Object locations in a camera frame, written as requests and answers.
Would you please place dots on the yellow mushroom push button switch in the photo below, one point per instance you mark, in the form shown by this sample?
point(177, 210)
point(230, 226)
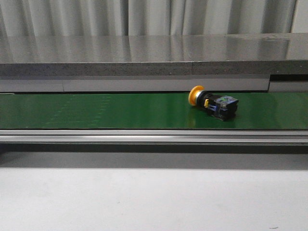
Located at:
point(218, 106)

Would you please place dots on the green conveyor belt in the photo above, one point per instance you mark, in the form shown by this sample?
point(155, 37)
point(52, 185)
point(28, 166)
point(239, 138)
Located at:
point(149, 110)

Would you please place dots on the dark granite countertop slab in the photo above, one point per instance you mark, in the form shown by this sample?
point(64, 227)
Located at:
point(180, 55)

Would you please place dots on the grey pleated curtain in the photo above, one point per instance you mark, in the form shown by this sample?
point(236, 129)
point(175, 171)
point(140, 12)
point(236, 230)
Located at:
point(151, 17)

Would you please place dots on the grey conveyor back rail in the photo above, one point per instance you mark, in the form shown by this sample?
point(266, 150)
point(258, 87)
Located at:
point(292, 83)

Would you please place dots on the aluminium conveyor front rail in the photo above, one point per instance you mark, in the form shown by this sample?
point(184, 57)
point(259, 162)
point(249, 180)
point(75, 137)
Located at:
point(152, 136)

